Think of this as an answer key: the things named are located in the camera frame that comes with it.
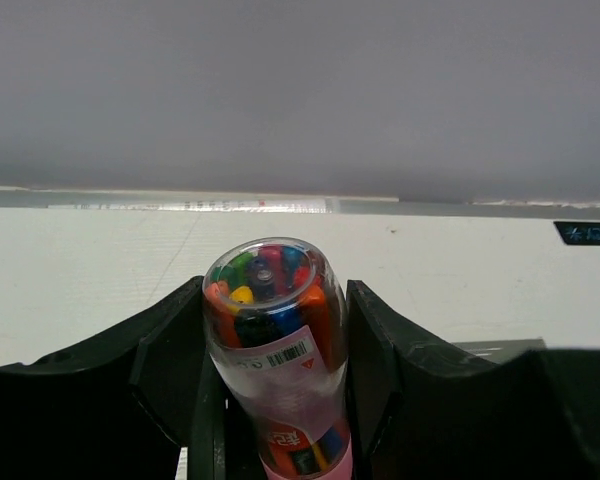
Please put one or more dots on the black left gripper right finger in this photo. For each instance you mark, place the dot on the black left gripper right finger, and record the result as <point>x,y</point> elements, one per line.
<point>422,408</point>

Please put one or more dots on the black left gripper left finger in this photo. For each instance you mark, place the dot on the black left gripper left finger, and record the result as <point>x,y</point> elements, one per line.
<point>117,405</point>

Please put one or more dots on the clear tube of markers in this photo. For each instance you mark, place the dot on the clear tube of markers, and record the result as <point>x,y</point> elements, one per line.
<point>276,327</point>

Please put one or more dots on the dark logo sticker right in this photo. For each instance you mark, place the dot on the dark logo sticker right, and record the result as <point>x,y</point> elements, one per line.
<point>578,233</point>

